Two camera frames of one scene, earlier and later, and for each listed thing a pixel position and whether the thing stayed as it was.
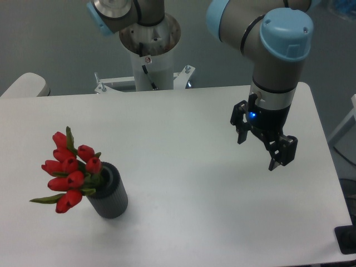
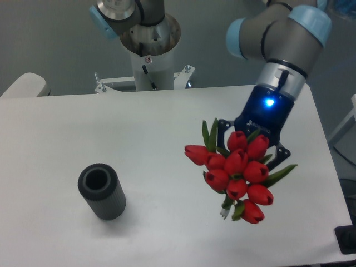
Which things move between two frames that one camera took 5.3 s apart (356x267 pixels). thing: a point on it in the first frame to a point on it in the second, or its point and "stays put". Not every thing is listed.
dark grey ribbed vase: [110, 198] stays put
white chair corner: [29, 84] stays put
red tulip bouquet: [74, 173] to [240, 172]
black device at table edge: [346, 236] stays put
